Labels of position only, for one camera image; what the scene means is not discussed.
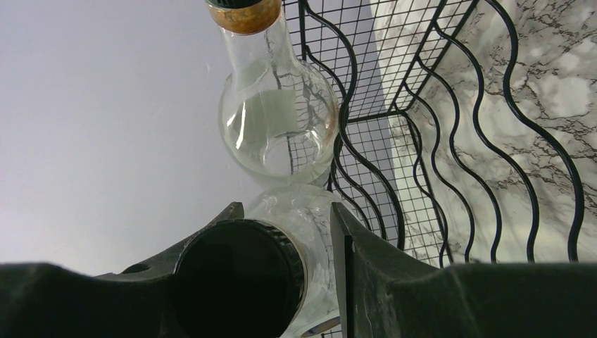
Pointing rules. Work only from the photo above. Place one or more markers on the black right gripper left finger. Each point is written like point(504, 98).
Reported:
point(157, 297)

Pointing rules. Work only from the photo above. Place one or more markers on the clear bottle cork stopper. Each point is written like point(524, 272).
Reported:
point(278, 116)
point(266, 273)

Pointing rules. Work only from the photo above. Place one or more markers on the black wire wine rack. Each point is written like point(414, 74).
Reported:
point(468, 128)

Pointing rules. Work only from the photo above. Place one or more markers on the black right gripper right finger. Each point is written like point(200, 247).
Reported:
point(384, 292)

